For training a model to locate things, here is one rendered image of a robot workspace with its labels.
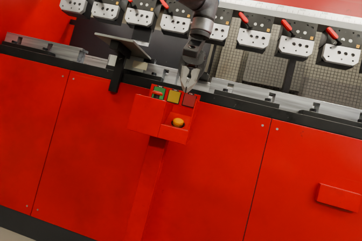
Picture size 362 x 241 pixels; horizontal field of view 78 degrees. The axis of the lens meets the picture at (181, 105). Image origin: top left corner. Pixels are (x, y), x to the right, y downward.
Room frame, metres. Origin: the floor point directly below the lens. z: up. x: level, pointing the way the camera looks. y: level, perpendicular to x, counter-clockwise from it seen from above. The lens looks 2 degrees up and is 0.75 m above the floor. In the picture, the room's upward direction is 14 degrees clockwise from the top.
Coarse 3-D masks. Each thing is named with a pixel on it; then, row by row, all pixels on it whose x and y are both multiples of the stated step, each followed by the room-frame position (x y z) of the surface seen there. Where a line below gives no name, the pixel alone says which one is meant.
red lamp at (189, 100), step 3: (186, 96) 0.87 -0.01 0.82; (189, 96) 0.87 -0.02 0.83; (192, 96) 0.87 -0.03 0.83; (195, 96) 0.86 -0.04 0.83; (186, 99) 0.87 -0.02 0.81; (189, 99) 0.87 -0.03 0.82; (192, 99) 0.87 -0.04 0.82; (195, 99) 0.86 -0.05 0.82; (183, 102) 0.87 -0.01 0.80; (186, 102) 0.87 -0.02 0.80; (189, 102) 0.87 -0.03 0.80; (192, 102) 0.87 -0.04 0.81; (186, 105) 0.87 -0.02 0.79; (189, 105) 0.87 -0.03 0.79; (192, 105) 0.87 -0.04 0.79
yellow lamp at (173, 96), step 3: (171, 90) 0.88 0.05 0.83; (171, 93) 0.88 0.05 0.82; (174, 93) 0.88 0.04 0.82; (177, 93) 0.87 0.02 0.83; (168, 96) 0.88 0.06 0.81; (171, 96) 0.88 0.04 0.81; (174, 96) 0.88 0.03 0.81; (177, 96) 0.87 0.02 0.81; (168, 99) 0.88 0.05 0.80; (171, 99) 0.88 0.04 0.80; (174, 99) 0.87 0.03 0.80; (177, 99) 0.87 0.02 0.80; (174, 102) 0.87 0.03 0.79; (177, 102) 0.87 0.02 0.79
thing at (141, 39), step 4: (136, 28) 1.21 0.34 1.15; (140, 28) 1.21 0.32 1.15; (144, 28) 1.20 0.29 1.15; (136, 32) 1.21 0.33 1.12; (140, 32) 1.21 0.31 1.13; (144, 32) 1.20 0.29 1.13; (148, 32) 1.20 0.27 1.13; (132, 36) 1.21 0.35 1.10; (136, 36) 1.21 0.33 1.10; (140, 36) 1.21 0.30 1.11; (144, 36) 1.20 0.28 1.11; (148, 36) 1.20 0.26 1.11; (136, 40) 1.22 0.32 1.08; (140, 40) 1.21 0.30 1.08; (144, 40) 1.20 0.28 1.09; (148, 40) 1.20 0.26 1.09; (140, 44) 1.21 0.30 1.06; (144, 44) 1.21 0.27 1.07; (148, 44) 1.21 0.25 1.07
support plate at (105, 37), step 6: (102, 36) 0.95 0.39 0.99; (108, 36) 0.94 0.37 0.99; (108, 42) 1.04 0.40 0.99; (126, 42) 0.96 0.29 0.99; (132, 42) 0.93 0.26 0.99; (132, 48) 1.04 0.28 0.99; (138, 48) 1.00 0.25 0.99; (132, 54) 1.17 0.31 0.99; (138, 54) 1.13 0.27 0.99; (144, 54) 1.09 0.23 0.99
